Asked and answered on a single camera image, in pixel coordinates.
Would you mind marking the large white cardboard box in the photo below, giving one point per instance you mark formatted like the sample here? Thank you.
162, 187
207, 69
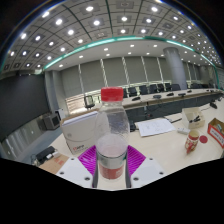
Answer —
78, 133

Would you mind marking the black office chairs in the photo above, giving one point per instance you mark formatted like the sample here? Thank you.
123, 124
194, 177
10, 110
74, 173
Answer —
143, 89

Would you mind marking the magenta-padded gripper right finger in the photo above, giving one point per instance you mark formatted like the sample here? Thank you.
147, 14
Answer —
145, 170

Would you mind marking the clear red-capped water bottle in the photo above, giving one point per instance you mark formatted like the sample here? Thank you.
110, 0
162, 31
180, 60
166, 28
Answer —
111, 146

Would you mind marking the white printed paper sheet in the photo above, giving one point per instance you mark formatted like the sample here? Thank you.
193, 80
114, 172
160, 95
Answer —
155, 127

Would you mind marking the black power strip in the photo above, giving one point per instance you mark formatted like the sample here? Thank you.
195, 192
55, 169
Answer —
45, 154

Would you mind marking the small white remote control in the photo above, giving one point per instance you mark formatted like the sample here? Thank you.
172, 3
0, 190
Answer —
183, 130

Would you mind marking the black device with blue screen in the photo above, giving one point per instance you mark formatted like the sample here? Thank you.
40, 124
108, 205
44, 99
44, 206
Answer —
132, 126

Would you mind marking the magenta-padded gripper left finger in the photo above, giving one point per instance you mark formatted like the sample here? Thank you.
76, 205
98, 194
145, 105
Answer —
75, 168

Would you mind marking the grey box monitor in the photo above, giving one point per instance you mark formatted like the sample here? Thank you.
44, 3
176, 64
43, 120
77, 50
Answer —
50, 121

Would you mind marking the white compartment organizer box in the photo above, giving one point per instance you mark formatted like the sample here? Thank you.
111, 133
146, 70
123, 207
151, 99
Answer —
191, 113

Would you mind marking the flat round red coaster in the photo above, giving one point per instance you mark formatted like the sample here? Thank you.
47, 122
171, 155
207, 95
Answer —
203, 139

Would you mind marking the open red-sided cardboard box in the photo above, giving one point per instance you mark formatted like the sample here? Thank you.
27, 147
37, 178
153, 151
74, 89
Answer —
216, 130

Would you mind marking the black handheld tool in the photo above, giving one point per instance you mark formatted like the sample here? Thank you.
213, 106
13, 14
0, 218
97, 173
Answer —
195, 119

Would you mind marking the recessed ceiling lights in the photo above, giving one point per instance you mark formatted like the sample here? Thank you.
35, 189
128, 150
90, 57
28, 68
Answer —
96, 22

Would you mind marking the long curved conference desk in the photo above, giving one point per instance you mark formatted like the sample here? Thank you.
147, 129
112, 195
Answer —
156, 106

